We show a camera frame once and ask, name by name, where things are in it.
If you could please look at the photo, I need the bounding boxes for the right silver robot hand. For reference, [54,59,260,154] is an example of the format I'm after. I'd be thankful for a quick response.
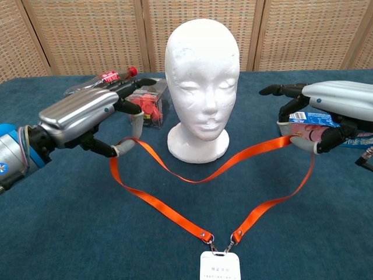
[259,80,373,155]

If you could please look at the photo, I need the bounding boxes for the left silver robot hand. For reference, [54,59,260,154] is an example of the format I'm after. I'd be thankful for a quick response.
[38,77,166,159]

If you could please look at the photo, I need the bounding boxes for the orange lanyard strap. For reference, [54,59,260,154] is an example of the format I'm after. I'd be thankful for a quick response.
[109,135,316,253]

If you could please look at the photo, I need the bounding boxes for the white badge card holder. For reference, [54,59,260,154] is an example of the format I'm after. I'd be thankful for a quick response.
[199,250,242,280]

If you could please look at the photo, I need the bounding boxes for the blue cookie box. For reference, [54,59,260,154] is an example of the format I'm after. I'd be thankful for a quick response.
[281,111,373,149]

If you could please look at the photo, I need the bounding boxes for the cola bottle red label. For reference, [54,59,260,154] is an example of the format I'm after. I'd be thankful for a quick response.
[64,66,138,97]

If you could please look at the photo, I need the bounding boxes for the clear box red parts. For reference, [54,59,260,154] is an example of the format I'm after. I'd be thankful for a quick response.
[125,77,172,130]

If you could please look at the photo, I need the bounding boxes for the woven wooden folding screen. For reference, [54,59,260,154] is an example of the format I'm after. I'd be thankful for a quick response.
[0,0,373,85]

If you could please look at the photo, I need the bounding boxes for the blue table cloth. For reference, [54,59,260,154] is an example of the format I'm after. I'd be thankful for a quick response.
[0,68,373,280]

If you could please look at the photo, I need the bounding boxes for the white foam mannequin head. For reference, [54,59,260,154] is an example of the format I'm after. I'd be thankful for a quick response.
[164,18,241,164]

